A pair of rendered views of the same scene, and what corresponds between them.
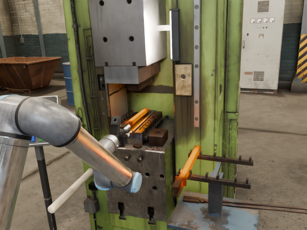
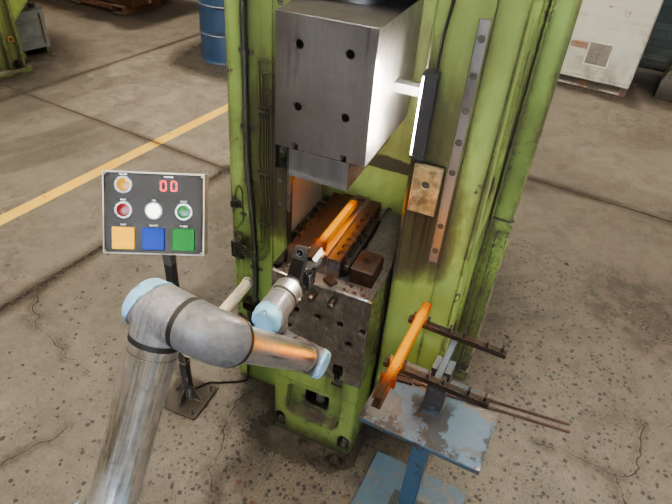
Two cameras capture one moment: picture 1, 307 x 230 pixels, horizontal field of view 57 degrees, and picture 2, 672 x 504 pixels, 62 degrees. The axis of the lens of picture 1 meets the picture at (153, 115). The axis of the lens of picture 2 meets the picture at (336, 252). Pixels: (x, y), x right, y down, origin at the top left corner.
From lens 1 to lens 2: 61 cm
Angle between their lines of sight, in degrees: 20
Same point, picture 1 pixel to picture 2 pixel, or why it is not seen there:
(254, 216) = (488, 423)
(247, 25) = not seen: outside the picture
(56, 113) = (224, 335)
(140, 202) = not seen: hidden behind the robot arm
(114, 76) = (307, 168)
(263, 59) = (618, 18)
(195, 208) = (405, 394)
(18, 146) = (167, 362)
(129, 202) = not seen: hidden behind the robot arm
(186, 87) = (427, 203)
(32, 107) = (191, 327)
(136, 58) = (349, 151)
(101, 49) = (289, 120)
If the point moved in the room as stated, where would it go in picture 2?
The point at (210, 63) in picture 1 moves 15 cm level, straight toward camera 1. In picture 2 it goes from (477, 173) to (473, 198)
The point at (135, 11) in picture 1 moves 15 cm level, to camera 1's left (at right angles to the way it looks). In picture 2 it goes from (359, 75) to (304, 70)
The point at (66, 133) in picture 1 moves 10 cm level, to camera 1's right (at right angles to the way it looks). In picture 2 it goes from (234, 359) to (283, 364)
